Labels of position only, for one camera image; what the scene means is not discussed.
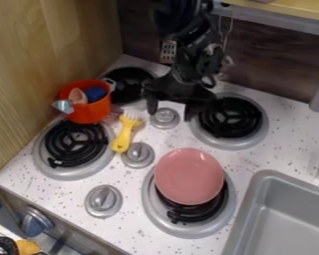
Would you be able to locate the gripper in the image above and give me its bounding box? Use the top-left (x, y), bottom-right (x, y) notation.
top-left (141, 71), bottom-right (218, 123)

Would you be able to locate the toy sink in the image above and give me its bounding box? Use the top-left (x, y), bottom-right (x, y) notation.
top-left (220, 168), bottom-right (319, 255)

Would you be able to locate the peach toy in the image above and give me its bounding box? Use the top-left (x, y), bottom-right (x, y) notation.
top-left (67, 87), bottom-right (90, 106)

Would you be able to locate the pink plate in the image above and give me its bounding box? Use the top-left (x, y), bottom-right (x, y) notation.
top-left (153, 147), bottom-right (226, 206)

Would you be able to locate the silver spatula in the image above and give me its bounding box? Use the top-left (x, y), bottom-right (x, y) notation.
top-left (159, 39), bottom-right (178, 65)

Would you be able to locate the toy stove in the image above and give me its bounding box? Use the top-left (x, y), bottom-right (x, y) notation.
top-left (30, 65), bottom-right (272, 240)

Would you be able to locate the orange pot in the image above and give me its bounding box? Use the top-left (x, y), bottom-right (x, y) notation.
top-left (51, 78), bottom-right (119, 126)

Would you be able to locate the yellow brush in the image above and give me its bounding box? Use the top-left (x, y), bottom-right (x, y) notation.
top-left (110, 111), bottom-right (147, 154)

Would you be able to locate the blue toy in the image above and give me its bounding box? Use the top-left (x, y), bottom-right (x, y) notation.
top-left (83, 87), bottom-right (110, 104)

